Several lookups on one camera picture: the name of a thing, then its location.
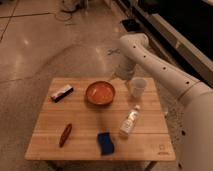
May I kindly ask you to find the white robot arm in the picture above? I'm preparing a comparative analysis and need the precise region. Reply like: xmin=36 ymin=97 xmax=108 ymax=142
xmin=116 ymin=33 xmax=213 ymax=171

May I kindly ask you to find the orange bowl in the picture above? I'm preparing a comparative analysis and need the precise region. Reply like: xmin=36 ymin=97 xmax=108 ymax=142
xmin=85 ymin=81 xmax=116 ymax=105

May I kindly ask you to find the white plastic cup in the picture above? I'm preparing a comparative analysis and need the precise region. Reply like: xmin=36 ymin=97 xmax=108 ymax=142
xmin=129 ymin=77 xmax=147 ymax=99

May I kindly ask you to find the wooden folding table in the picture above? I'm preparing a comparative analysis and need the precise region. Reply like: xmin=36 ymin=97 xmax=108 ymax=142
xmin=25 ymin=78 xmax=176 ymax=162

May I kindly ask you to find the clear plastic bottle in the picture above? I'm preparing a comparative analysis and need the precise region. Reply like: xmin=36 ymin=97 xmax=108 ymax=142
xmin=119 ymin=105 xmax=140 ymax=137

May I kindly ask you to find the blue sponge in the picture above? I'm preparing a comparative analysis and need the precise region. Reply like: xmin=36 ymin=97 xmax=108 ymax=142
xmin=97 ymin=132 xmax=115 ymax=155

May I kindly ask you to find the long metal rail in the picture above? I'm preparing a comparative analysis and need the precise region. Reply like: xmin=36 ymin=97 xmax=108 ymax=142
xmin=117 ymin=0 xmax=213 ymax=87

